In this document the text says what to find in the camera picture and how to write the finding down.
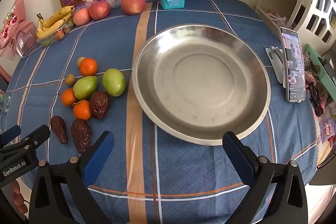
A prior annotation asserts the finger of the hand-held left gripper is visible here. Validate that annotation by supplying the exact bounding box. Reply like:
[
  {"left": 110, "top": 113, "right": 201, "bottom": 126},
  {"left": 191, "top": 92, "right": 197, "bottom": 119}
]
[
  {"left": 0, "top": 124, "right": 51, "bottom": 161},
  {"left": 0, "top": 125, "right": 22, "bottom": 146}
]

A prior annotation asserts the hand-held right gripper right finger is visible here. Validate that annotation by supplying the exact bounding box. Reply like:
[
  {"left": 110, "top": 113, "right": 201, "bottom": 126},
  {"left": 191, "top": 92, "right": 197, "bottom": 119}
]
[{"left": 222, "top": 131, "right": 308, "bottom": 224}]

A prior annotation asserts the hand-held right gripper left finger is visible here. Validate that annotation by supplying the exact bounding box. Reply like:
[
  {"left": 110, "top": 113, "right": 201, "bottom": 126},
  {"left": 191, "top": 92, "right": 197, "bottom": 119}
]
[{"left": 29, "top": 131, "right": 115, "bottom": 224}]

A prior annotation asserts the dark brown pastry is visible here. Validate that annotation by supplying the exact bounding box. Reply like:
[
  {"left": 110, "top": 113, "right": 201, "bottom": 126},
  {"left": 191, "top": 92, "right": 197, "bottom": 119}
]
[{"left": 90, "top": 91, "right": 111, "bottom": 120}]

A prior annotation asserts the green mango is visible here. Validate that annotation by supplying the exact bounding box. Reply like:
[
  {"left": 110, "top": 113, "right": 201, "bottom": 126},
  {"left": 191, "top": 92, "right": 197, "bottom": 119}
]
[
  {"left": 73, "top": 76, "right": 98, "bottom": 100},
  {"left": 102, "top": 68, "right": 126, "bottom": 97}
]

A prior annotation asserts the round stainless steel plate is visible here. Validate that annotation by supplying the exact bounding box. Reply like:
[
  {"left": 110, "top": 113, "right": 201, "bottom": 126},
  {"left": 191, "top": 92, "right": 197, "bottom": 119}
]
[{"left": 132, "top": 25, "right": 271, "bottom": 146}]

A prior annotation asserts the person's left hand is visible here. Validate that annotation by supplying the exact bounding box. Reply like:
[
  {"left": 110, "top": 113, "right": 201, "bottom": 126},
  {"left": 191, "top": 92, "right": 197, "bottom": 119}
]
[{"left": 12, "top": 179, "right": 29, "bottom": 214}]

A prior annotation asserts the dark brown wrinkled fruit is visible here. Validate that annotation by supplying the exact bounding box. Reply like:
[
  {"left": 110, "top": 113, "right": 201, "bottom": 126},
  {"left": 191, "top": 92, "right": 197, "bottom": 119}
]
[
  {"left": 50, "top": 115, "right": 68, "bottom": 145},
  {"left": 71, "top": 119, "right": 92, "bottom": 153}
]

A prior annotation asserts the blue plaid tablecloth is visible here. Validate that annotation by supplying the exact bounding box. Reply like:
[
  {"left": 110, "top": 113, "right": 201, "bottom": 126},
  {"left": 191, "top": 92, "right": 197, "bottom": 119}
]
[{"left": 5, "top": 0, "right": 319, "bottom": 224}]

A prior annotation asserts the smartphone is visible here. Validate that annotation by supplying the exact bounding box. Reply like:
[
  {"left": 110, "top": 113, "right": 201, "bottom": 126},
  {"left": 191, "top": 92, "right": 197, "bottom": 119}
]
[{"left": 279, "top": 27, "right": 307, "bottom": 103}]

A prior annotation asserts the clear glass fruit tray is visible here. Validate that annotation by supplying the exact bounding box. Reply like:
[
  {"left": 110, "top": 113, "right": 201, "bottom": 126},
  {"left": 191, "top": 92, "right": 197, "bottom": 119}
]
[{"left": 37, "top": 17, "right": 75, "bottom": 47}]

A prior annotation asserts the pink flower bouquet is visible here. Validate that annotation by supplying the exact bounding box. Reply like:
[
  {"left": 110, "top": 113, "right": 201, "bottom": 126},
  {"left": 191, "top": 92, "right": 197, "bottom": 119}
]
[{"left": 0, "top": 0, "right": 38, "bottom": 58}]

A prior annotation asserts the yellow banana bunch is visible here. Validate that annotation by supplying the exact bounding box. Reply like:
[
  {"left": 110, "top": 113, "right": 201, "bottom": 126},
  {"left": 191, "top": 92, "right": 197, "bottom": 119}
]
[{"left": 36, "top": 5, "right": 76, "bottom": 39}]

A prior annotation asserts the mint green box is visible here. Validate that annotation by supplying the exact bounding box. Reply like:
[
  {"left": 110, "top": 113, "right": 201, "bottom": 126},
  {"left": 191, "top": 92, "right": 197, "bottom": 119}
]
[{"left": 304, "top": 44, "right": 336, "bottom": 94}]

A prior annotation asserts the pale pink apple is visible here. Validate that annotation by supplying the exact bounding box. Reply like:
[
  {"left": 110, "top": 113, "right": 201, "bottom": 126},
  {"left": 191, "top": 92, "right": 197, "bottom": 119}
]
[{"left": 73, "top": 8, "right": 91, "bottom": 26}]

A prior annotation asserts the large red apple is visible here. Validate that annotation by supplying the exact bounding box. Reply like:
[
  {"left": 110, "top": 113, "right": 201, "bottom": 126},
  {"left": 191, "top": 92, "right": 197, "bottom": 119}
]
[{"left": 121, "top": 0, "right": 146, "bottom": 16}]

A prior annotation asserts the white cabinet with square cutouts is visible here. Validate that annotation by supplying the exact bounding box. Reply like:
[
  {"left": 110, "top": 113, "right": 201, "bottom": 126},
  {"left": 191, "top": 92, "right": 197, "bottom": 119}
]
[{"left": 299, "top": 0, "right": 336, "bottom": 54}]

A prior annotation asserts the black cable bundle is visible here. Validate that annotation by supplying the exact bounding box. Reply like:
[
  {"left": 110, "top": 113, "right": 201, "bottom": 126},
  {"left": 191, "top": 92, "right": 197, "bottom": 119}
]
[{"left": 306, "top": 80, "right": 328, "bottom": 117}]

